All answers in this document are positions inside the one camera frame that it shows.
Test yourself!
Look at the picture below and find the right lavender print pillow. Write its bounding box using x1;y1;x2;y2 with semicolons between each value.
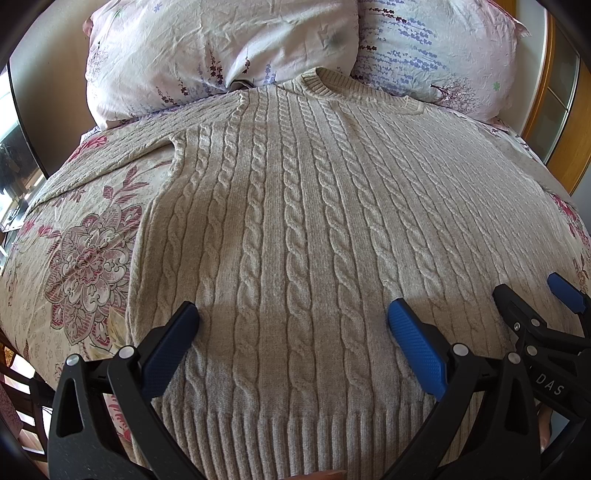
352;0;529;122

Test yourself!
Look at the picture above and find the beige cable knit sweater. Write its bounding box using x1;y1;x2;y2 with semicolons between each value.
28;67;584;480

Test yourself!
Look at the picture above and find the wooden headboard frame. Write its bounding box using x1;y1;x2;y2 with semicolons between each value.
498;1;590;194

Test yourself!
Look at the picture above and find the dark wooden chair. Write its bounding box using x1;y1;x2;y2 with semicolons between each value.
1;333;53;464

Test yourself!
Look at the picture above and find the left white floral pillow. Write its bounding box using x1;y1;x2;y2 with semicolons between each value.
85;1;359;130

